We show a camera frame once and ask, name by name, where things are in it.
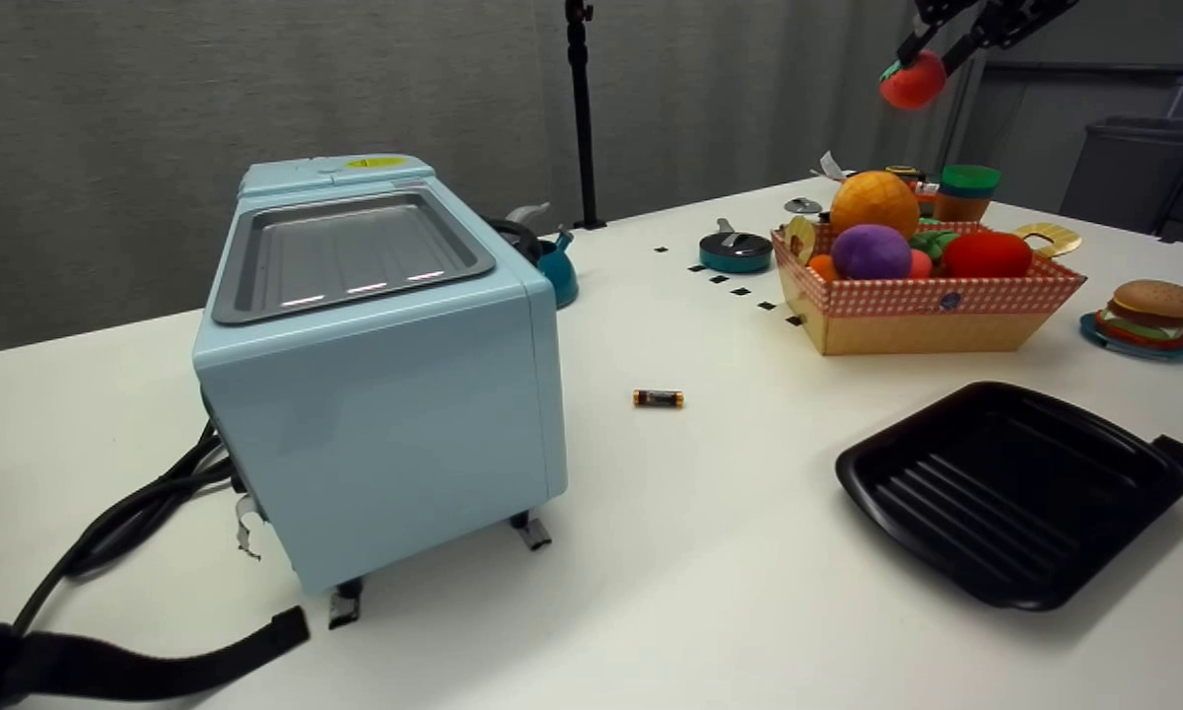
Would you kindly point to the red plush fruit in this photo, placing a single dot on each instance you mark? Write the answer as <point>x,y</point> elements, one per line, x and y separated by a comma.
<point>988,254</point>

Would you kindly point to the small dark toy pan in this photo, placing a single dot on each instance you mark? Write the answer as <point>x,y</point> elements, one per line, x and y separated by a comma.
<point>733,254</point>

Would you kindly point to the toy burger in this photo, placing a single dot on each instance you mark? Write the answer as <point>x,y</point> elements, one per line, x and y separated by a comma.
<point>1148,309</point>

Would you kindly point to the yellow toy slice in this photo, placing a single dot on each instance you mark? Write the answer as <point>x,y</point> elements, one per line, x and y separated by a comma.
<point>802,239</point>

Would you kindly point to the thin black stand pole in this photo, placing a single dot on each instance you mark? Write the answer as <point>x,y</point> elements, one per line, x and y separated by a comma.
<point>581,118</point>

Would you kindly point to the teal toy plate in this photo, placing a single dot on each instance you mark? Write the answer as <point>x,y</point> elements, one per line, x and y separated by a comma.
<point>1105,336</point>

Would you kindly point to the teal toy kettle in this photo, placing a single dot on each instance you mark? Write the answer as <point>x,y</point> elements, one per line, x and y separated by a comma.
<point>559,271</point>

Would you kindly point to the purple plush fruit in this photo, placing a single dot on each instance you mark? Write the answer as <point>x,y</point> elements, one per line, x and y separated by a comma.
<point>870,254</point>

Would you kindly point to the green plush vegetable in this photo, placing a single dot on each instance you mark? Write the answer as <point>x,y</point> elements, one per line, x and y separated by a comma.
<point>936,243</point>

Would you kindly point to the black ridged grill tray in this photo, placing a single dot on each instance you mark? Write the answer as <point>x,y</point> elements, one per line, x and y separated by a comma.
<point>1010,494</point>

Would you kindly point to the red checkered cardboard box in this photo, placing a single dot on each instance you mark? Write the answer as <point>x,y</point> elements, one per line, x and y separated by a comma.
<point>931,317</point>

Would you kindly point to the dark storage bin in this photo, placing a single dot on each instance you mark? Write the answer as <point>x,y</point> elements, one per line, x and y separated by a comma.
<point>1145,177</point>

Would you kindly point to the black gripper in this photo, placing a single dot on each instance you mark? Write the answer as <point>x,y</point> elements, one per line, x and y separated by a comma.
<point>1027,10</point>

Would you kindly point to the small black clip piece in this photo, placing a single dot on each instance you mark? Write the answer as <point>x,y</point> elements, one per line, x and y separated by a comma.
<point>659,400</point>

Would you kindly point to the pale yellow toy plate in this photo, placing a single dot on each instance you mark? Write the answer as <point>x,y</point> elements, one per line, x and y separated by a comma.
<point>1049,239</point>

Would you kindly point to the orange cup with green lid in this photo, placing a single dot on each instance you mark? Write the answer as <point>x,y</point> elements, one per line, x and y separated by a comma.
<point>969,194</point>

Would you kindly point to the orange round plush fruit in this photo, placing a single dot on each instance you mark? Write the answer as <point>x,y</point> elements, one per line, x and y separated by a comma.
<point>873,204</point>

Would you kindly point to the orange plushie with green leaf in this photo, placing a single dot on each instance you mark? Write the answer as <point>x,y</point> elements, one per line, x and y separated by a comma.
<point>914,84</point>

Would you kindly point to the light blue toaster oven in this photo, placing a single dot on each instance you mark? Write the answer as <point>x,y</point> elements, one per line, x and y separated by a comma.
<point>380,397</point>

